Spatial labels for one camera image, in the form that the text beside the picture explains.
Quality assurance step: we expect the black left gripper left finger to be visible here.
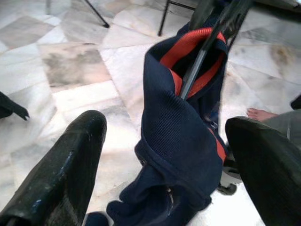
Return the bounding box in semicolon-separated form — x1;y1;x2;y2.
0;109;108;226

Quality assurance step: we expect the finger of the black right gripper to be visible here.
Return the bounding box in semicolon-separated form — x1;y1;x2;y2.
189;0;221;31

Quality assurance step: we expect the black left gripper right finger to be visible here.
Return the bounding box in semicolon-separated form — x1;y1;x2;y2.
224;116;301;226

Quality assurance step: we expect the black plastic clothes hanger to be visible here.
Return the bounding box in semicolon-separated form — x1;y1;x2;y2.
180;0;254;99

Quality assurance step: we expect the navy shirt with red trim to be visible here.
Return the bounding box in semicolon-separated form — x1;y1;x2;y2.
86;27;230;226

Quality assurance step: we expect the marble pattern folding table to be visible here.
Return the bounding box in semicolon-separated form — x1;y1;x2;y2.
83;0;197;36

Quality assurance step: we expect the person leg with bare foot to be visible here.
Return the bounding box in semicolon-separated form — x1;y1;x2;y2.
246;107;301;151

